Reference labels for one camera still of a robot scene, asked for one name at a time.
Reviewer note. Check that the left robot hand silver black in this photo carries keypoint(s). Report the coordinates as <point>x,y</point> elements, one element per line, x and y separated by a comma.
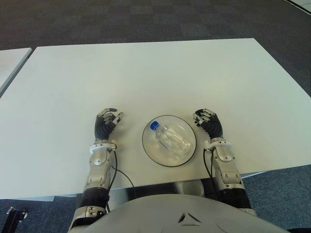
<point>103,129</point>

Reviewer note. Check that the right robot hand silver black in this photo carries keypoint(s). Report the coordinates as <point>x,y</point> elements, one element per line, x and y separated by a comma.
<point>213,127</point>

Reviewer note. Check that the clear water bottle blue cap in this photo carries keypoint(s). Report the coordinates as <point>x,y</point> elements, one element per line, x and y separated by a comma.
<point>172,142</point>

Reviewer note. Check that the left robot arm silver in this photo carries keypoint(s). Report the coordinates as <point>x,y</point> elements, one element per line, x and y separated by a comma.
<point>97,174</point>

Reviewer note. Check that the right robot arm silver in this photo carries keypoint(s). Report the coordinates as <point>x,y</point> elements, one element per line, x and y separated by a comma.
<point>228,170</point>

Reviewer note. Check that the white plate black rim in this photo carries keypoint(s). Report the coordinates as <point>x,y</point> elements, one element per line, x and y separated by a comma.
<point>150,150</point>

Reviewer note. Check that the grey robot torso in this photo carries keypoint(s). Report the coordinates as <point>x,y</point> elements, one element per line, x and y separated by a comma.
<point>184,213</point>

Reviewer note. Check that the white side table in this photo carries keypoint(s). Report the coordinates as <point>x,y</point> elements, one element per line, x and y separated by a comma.
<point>12,63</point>

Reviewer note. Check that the black metal stand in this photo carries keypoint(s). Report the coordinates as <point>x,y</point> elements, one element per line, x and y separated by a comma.
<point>15,218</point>

